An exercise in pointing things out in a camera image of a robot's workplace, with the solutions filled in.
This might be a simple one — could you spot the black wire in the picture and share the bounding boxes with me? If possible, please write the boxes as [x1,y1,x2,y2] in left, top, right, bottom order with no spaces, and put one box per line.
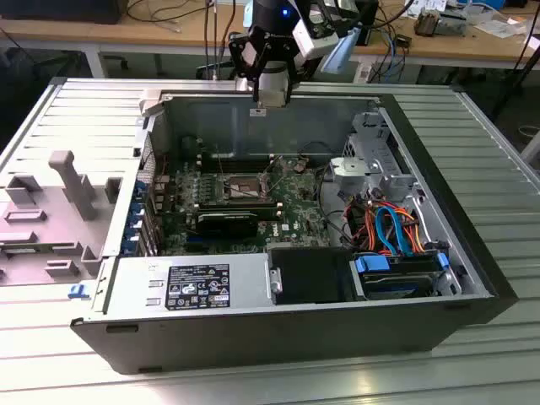
[314,165,354,251]

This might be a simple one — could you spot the silver metal drive cage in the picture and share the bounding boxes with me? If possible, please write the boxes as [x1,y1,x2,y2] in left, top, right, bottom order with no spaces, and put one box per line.
[328,110,423,203]

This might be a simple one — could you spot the blue slot retainer clips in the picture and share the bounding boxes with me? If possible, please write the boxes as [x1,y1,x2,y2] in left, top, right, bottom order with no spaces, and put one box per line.
[121,180,149,257]

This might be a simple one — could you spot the silver power supply unit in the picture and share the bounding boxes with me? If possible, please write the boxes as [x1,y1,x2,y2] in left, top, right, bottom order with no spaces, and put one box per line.
[102,251,272,316]

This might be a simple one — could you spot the orange wire bundle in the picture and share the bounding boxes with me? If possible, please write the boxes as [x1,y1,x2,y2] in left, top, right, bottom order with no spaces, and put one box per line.
[342,198,424,255]

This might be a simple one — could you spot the finned CPU cooler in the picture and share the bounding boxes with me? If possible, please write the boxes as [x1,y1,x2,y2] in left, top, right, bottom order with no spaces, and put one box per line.
[413,8,442,38]

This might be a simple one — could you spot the black grey PC case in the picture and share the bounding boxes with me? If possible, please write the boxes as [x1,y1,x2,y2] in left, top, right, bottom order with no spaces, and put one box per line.
[69,78,519,375]

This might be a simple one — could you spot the silver topped CPU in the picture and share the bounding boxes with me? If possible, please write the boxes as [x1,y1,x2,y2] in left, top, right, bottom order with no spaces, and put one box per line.
[256,89,291,107]

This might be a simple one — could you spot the wooden desk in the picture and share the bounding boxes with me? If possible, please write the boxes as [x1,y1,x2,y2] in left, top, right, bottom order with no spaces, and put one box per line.
[0,0,540,81]

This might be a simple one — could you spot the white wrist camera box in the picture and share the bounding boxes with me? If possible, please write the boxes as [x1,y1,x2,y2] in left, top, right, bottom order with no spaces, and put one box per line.
[292,0,340,59]

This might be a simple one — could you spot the large black equipment case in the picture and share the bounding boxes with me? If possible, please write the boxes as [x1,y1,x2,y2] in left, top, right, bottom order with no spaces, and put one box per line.
[0,0,129,25]

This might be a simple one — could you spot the grey plastic parts rack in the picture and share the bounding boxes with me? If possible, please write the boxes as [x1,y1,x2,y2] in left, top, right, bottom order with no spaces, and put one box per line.
[0,149,124,289]

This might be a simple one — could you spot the blue flat wire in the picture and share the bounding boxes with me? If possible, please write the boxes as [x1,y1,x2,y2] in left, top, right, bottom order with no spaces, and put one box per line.
[374,204,418,259]

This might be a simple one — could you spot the green motherboard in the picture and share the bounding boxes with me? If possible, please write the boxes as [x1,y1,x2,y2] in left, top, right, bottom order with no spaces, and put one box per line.
[152,150,341,257]

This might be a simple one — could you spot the CPU socket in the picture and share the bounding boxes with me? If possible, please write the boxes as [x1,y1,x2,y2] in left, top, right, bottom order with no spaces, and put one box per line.
[219,170,274,204]

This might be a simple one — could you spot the white papers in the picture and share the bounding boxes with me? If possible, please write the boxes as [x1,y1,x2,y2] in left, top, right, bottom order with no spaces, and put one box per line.
[472,11,528,40]

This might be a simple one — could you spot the green RAM stick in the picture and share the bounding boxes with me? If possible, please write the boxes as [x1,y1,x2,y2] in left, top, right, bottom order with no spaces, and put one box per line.
[0,246,48,257]

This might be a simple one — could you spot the black graphics card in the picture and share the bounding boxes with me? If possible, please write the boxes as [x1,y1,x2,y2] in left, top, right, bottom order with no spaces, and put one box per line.
[195,209,259,238]

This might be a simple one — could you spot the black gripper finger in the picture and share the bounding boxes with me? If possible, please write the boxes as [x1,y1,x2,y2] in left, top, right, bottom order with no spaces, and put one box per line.
[229,32,271,102]
[272,40,297,105]

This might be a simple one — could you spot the hard disk in blue carrier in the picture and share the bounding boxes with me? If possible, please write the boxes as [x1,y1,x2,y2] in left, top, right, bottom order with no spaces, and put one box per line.
[353,251,451,302]

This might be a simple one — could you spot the grey metal device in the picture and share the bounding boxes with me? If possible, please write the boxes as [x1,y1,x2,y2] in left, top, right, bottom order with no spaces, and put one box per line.
[438,10,469,37]

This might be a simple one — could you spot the black upright box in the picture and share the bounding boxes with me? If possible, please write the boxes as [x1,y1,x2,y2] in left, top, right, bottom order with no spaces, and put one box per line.
[361,0,380,46]

